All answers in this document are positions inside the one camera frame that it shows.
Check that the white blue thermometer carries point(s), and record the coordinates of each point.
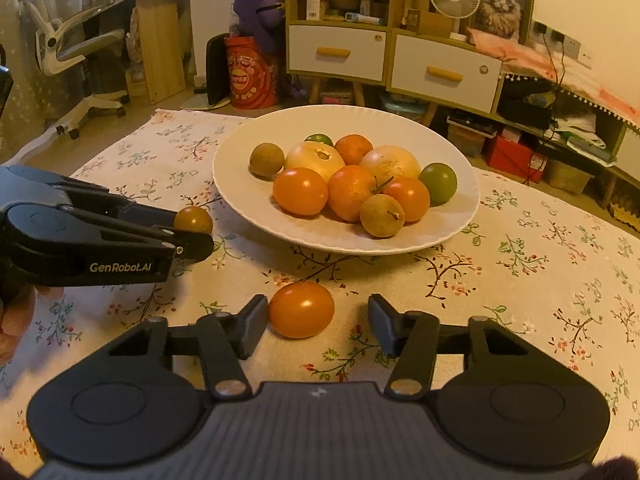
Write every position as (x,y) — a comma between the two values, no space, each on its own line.
(362,18)

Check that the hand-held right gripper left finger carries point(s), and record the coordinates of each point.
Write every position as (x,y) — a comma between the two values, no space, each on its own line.
(254,321)

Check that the small clear storage box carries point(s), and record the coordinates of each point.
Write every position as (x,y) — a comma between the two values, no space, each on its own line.
(337,94)

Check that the wooden drawer cabinet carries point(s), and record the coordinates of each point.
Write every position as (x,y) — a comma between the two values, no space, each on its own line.
(391,67)

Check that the dark brownish tomato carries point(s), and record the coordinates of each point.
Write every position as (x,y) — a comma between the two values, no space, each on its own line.
(195,219)

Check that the white plate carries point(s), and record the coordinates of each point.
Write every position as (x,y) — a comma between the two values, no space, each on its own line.
(350,240)

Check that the tall wooden shelf cabinet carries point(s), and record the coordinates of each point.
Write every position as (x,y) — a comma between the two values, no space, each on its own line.
(290,0)

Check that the floral tablecloth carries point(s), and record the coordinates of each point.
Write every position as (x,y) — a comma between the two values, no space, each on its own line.
(500,285)

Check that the beige clear storage box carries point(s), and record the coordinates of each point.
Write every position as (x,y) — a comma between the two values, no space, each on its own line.
(567,177)

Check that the pale yellow round fruit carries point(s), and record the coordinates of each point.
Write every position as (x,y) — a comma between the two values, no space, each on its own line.
(310,162)
(392,162)

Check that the pink cloth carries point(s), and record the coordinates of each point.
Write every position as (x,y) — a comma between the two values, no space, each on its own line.
(590,80)

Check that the purple plush toy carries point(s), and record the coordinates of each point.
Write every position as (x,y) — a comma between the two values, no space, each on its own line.
(255,5)

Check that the tangerine with leaf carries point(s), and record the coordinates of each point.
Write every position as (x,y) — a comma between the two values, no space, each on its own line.
(350,195)

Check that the white office chair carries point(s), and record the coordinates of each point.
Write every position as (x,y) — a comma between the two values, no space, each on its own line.
(50,50)

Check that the black panel white base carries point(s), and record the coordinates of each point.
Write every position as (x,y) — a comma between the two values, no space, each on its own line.
(217,70)

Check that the low wooden tv cabinet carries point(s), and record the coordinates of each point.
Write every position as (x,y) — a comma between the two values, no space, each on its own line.
(622,145)

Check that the clear storage box orange contents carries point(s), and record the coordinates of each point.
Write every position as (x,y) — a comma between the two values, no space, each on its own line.
(467,145)

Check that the framed cat picture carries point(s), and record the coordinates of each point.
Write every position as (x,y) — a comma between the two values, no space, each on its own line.
(500,7)

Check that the cardboard box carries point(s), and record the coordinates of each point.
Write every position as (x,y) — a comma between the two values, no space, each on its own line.
(435,25)

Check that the person's left hand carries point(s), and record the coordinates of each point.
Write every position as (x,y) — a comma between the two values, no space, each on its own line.
(12,327)

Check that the pile of papers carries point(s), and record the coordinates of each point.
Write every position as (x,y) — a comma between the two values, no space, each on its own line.
(582,135)

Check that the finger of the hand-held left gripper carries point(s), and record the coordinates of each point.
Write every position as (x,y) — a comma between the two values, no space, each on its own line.
(135,210)
(192,249)

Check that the green tomato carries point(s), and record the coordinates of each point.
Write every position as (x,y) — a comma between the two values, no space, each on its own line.
(319,139)
(439,183)

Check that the clear storage box teal lid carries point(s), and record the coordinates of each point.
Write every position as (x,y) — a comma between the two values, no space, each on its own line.
(402,105)

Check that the red box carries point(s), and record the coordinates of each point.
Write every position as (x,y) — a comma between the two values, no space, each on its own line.
(510,157)

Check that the red printed bag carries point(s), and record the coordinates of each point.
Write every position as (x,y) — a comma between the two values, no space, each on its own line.
(247,80)

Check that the yellow egg carton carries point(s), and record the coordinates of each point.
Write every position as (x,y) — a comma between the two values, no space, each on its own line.
(629,217)

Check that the wooden desk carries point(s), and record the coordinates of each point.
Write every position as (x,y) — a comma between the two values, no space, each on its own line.
(160,50)

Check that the white carton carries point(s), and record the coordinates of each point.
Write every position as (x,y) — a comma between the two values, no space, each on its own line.
(315,7)

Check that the wall power outlet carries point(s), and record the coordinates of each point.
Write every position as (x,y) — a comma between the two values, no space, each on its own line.
(570,47)

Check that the brown longan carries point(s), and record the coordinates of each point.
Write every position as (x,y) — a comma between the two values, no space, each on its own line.
(266,160)
(382,216)

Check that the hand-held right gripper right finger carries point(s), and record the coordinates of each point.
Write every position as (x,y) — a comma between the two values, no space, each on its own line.
(382,321)

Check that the black bag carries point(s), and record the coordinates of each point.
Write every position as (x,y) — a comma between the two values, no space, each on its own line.
(522,115)

